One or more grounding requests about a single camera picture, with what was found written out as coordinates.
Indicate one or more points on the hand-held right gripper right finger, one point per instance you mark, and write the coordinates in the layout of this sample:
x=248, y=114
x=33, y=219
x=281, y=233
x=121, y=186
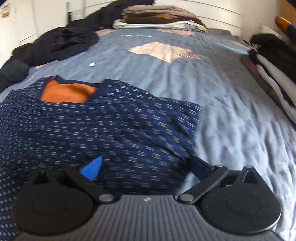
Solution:
x=200, y=168

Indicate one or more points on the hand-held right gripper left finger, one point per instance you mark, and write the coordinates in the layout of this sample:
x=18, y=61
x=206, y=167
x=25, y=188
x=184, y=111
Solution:
x=92, y=168

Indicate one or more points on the navy patterned sweater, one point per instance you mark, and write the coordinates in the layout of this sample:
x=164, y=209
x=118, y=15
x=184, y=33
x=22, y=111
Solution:
x=92, y=127

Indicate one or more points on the pile of dark unfolded clothes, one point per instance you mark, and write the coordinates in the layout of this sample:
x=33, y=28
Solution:
x=64, y=41

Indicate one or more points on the stack of folded dark clothes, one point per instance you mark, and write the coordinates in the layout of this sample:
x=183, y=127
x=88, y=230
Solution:
x=275, y=62

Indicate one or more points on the stack of folded brown clothes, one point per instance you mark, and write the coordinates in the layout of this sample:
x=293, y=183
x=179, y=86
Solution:
x=157, y=16

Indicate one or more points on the grey printed bed quilt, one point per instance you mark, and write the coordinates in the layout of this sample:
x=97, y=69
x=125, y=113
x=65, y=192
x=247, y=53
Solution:
x=231, y=115

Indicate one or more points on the black hairbrush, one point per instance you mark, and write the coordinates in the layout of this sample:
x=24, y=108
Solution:
x=69, y=16

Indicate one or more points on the white bed headboard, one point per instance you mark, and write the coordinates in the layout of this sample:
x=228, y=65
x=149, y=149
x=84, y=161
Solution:
x=219, y=16

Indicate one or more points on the white wardrobe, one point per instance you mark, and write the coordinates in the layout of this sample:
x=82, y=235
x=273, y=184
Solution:
x=23, y=23

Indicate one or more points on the navy patterned garment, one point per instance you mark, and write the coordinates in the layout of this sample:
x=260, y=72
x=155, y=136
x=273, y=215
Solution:
x=286, y=27

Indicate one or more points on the cartoon mouse sticker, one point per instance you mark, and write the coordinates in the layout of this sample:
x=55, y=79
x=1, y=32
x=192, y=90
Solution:
x=4, y=11

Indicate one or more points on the wooden cabinet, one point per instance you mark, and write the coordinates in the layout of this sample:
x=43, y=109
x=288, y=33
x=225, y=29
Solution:
x=289, y=9

